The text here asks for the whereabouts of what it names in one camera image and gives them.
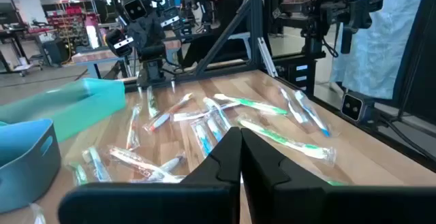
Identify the teal translucent plastic bin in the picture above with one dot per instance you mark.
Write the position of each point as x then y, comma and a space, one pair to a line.
85, 101

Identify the dark grey plastic bin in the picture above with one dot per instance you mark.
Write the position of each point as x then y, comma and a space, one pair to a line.
30, 169

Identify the light blue plastic sheet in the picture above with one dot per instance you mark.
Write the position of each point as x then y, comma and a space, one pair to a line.
381, 53

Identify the green toothbrushes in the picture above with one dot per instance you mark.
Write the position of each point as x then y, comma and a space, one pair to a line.
152, 103

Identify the person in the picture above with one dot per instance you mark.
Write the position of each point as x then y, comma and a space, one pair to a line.
225, 9

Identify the blue wrapped toothbrush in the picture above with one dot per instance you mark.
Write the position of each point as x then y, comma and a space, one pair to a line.
214, 130
225, 122
98, 167
203, 140
313, 113

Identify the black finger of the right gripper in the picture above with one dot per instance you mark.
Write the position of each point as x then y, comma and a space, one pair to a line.
167, 23
119, 43

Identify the green wrapped toothbrush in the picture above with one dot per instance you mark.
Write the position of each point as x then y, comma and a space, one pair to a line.
259, 105
335, 183
282, 139
81, 175

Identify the black drawer cabinet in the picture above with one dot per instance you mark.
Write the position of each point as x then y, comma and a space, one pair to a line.
293, 74

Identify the grey office chair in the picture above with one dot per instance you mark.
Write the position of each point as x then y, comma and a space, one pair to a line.
240, 38

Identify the red parts bin shelf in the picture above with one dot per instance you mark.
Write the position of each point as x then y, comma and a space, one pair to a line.
73, 16

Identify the wooden top workbench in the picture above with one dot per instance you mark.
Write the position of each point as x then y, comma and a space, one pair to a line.
98, 55

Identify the black workbench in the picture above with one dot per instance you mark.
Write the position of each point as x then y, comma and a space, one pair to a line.
13, 35

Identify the dark equipment case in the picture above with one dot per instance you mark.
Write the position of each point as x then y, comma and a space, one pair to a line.
56, 52

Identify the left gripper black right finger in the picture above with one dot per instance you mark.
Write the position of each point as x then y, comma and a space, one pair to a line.
306, 203

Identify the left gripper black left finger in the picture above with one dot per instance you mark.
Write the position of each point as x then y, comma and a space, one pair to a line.
153, 203

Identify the black panel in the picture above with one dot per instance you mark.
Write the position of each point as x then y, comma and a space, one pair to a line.
422, 64

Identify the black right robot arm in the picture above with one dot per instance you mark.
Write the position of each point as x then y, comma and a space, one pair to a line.
151, 69

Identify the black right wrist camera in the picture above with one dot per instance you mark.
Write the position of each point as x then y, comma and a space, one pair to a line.
135, 9

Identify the black stereo camera box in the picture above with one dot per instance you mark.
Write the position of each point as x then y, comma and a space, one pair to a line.
354, 107

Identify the pink white bottle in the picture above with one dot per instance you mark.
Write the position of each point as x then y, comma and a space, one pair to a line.
92, 36

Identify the silver angle bracket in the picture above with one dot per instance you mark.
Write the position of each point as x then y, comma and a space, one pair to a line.
267, 59

